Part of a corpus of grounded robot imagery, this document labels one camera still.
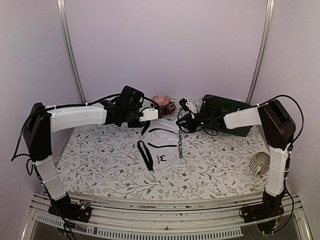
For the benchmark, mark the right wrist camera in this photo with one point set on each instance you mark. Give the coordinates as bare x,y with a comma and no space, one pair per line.
187,106

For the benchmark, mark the white black-trimmed underwear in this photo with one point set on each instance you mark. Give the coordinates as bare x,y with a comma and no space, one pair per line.
162,145

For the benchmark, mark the front aluminium rail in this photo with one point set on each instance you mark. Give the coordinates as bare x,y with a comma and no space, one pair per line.
200,219

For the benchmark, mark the floral tablecloth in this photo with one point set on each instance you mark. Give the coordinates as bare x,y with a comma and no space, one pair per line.
104,161

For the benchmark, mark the left aluminium frame post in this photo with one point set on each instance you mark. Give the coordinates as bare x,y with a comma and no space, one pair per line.
62,13

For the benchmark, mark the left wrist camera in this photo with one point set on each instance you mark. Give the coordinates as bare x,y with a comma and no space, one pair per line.
148,114

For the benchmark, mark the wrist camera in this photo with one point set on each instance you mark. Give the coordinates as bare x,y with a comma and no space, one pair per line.
148,114
187,106

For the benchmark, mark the striped glass mug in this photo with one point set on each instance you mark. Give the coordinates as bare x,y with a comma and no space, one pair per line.
259,164

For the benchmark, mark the dark red saucer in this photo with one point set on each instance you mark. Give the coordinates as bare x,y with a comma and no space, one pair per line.
167,109

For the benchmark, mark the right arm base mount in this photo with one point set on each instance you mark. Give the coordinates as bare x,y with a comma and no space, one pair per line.
270,207

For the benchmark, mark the green divided organizer tray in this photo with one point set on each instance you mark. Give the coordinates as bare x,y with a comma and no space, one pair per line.
224,106

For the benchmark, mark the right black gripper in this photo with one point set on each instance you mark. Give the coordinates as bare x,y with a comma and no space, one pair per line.
190,124

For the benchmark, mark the red patterned bowl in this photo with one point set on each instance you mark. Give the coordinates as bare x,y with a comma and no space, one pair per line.
162,100

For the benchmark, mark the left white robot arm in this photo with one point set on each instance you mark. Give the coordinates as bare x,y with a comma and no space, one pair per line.
35,143

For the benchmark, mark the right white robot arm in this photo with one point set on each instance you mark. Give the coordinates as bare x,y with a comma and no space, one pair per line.
236,118

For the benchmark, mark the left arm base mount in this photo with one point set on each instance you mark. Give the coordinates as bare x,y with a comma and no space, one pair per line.
66,209

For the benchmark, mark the aluminium frame post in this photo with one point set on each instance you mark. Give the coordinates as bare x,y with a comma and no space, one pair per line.
62,13
262,49

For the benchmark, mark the right aluminium frame post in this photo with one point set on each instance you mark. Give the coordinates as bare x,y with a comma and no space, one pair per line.
262,49

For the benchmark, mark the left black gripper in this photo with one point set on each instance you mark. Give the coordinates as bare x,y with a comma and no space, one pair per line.
136,125

